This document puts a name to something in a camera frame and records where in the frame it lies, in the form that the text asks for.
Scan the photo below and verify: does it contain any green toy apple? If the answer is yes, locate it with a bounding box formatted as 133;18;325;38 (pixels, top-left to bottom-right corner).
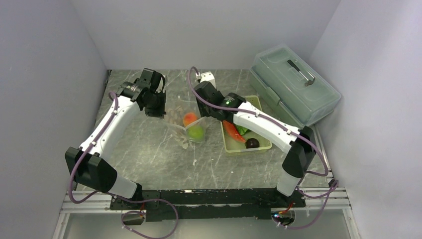
187;125;205;142

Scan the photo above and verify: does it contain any dark purple mangosteen toy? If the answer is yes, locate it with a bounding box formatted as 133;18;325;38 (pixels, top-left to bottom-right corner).
245;138;260;149

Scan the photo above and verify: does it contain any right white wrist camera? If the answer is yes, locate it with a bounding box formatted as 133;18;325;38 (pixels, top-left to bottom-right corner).
196;71;216;88

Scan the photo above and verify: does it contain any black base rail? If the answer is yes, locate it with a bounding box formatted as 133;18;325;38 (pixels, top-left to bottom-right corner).
109;188;306;222

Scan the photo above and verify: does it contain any orange peach toy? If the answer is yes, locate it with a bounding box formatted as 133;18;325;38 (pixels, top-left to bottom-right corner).
183;112;199;127

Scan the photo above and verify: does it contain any green cabbage toy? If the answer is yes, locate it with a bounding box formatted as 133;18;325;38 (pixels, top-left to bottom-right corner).
235;125;250;135

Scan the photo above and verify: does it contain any red watermelon slice toy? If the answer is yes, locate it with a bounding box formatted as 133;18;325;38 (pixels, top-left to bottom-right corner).
222;120;246;143

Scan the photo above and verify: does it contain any clear lidded storage box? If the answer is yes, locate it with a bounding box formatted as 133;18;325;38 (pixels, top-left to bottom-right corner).
250;44;341;127

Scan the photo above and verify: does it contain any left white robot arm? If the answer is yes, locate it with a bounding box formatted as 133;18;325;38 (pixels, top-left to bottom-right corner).
65;68;166;209

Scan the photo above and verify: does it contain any clear dotted zip bag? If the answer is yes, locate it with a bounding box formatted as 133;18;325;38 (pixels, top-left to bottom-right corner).
164;100;207;149

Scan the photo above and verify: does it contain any pale green plastic basket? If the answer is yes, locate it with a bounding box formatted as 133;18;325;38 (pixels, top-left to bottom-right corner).
221;95;273;156

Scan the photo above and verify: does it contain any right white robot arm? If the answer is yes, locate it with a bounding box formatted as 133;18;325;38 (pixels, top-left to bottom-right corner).
194;81;316;207

